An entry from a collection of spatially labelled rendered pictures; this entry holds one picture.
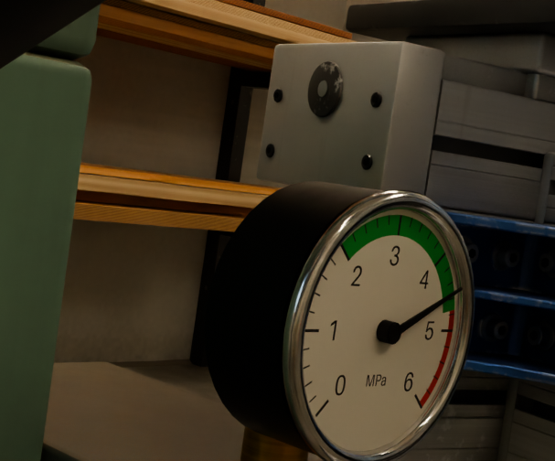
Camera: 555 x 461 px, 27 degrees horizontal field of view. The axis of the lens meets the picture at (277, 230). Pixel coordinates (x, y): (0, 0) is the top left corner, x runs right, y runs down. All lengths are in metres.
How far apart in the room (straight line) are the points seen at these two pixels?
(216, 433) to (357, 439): 0.06
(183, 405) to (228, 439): 0.04
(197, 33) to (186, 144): 0.76
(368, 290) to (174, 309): 3.59
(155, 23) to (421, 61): 2.34
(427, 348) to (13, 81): 0.11
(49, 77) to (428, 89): 0.42
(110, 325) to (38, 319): 3.39
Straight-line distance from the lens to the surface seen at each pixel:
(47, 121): 0.26
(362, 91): 0.67
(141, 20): 2.95
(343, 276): 0.24
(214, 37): 3.13
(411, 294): 0.26
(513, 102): 0.71
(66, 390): 0.34
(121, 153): 3.59
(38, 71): 0.26
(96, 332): 3.63
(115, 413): 0.32
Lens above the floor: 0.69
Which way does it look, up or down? 3 degrees down
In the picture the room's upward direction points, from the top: 8 degrees clockwise
